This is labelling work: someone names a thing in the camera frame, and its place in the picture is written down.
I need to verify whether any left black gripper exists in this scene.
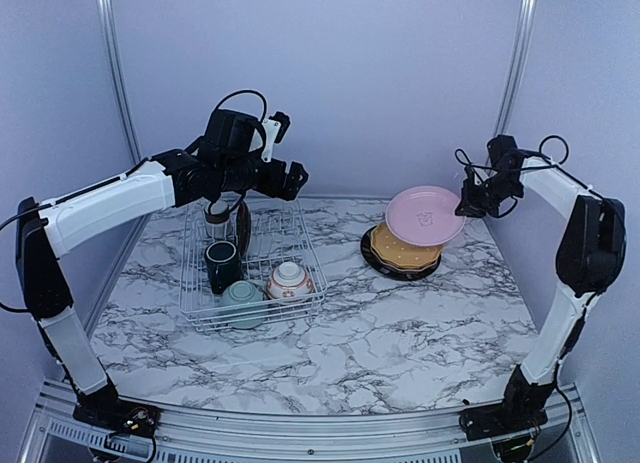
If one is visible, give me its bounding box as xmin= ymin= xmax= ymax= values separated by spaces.
xmin=219 ymin=153 xmax=309 ymax=198

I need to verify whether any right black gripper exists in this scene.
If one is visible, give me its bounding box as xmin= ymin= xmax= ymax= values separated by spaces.
xmin=455 ymin=172 xmax=524 ymax=217

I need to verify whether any pink plate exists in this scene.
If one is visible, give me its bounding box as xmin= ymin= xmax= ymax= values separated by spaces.
xmin=385 ymin=186 xmax=466 ymax=247

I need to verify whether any dark brown plate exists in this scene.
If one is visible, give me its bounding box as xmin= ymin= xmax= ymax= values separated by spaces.
xmin=236 ymin=202 xmax=252 ymax=258

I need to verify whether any yellow polka dot plate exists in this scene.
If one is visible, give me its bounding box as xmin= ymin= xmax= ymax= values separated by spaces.
xmin=371 ymin=223 xmax=444 ymax=268

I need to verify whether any black striped plate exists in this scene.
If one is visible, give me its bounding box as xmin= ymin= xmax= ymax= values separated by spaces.
xmin=360 ymin=227 xmax=441 ymax=281

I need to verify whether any red patterned white bowl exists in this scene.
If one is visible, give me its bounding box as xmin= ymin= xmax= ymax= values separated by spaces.
xmin=266 ymin=261 xmax=314 ymax=303

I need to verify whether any maroon polka dot plate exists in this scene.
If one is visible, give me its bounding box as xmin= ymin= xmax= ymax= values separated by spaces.
xmin=362 ymin=250 xmax=441 ymax=275

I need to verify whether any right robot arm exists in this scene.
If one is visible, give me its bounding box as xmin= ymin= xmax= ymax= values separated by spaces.
xmin=455 ymin=149 xmax=626 ymax=431

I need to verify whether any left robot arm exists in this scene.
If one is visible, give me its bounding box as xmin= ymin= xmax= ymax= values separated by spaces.
xmin=16 ymin=150 xmax=309 ymax=428

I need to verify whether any brown and white cup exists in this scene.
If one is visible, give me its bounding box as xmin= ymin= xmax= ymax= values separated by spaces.
xmin=204 ymin=199 xmax=231 ymax=241

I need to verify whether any dark green mug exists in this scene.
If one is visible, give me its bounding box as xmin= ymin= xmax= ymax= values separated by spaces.
xmin=204 ymin=241 xmax=242 ymax=295

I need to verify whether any pale green bowl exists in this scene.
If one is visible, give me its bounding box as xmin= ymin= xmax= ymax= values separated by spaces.
xmin=220 ymin=280 xmax=266 ymax=330

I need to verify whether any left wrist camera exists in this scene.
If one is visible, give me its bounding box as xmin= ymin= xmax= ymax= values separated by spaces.
xmin=198 ymin=109 xmax=291 ymax=164

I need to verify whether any right aluminium frame post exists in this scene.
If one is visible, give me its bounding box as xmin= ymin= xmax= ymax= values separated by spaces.
xmin=494 ymin=0 xmax=537 ymax=136

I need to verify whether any aluminium frame post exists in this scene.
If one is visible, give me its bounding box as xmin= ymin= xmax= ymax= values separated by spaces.
xmin=494 ymin=0 xmax=537 ymax=136
xmin=97 ymin=0 xmax=142 ymax=163

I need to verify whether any white wire dish rack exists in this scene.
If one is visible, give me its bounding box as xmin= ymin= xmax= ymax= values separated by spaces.
xmin=179 ymin=198 xmax=327 ymax=332

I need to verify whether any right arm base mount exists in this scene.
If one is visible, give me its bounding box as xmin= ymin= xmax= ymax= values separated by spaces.
xmin=459 ymin=403 xmax=548 ymax=441

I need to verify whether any left aluminium frame post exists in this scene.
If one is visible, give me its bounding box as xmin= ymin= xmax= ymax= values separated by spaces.
xmin=97 ymin=0 xmax=142 ymax=163

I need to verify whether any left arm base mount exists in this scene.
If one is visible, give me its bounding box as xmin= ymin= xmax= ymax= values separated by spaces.
xmin=73 ymin=399 xmax=160 ymax=438

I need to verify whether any front aluminium rail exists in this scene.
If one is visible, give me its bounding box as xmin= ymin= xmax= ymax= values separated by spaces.
xmin=17 ymin=380 xmax=600 ymax=462

